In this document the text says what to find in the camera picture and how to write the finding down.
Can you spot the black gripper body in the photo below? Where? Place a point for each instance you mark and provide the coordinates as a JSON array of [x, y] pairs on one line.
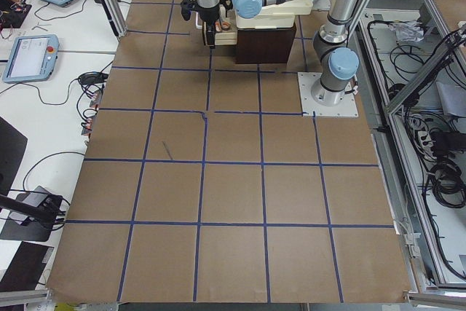
[[209, 14]]

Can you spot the black monitor stand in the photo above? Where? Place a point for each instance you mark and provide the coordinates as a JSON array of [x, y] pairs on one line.
[[32, 215]]

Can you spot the crumpled paper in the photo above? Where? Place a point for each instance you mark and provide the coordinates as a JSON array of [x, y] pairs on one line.
[[409, 31]]

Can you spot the dark brown cabinet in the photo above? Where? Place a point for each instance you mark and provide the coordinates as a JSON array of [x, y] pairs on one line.
[[264, 45]]

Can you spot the white plastic tray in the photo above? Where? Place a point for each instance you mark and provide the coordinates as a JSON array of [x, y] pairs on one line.
[[269, 14]]

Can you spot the lower teach pendant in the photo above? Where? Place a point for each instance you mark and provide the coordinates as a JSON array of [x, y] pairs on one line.
[[32, 59]]

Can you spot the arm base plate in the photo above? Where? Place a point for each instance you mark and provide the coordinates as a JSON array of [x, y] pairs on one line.
[[316, 101]]

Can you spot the black power brick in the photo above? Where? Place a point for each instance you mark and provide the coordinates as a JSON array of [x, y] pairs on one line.
[[89, 78]]

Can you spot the orange handled scissors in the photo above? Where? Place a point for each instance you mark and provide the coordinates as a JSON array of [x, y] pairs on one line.
[[222, 26]]

